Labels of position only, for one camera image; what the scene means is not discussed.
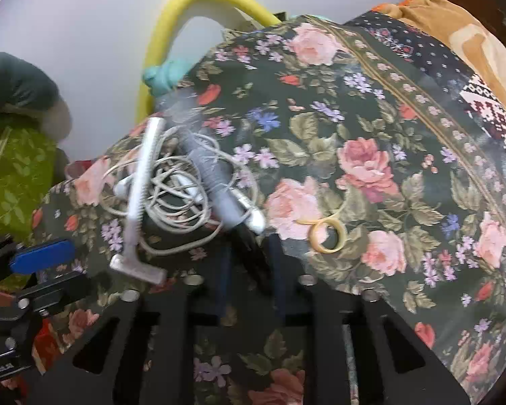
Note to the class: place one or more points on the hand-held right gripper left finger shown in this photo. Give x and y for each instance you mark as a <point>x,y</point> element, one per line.
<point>224,274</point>

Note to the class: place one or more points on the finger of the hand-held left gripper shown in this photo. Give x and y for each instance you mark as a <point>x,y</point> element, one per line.
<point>42,256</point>

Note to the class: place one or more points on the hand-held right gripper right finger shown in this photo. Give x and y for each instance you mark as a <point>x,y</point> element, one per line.
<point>279,278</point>

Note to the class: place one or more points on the beige tape roll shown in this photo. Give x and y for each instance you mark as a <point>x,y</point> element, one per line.
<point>321,248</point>

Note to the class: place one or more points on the green leaf-print cloth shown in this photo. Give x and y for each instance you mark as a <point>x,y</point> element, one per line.
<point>17,177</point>

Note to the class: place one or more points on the grey and white tube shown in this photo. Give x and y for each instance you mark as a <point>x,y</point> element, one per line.
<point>213,173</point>

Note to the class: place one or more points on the white disposable razor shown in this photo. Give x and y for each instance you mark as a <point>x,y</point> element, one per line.
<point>141,185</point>

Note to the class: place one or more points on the dark green cushion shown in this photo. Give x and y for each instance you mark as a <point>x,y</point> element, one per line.
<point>17,84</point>

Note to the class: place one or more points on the dark floral bedspread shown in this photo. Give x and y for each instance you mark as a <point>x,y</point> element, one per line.
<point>362,93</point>

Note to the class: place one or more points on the teal cloth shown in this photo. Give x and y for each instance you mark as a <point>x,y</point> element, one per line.
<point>164,74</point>

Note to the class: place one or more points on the dark patterned quilt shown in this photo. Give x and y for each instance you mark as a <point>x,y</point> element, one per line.
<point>430,59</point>

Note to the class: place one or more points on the yellow foam tube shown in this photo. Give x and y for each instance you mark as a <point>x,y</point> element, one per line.
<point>168,12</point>

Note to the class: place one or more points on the colourful printed blanket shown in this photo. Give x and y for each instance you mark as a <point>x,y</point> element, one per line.
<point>447,21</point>

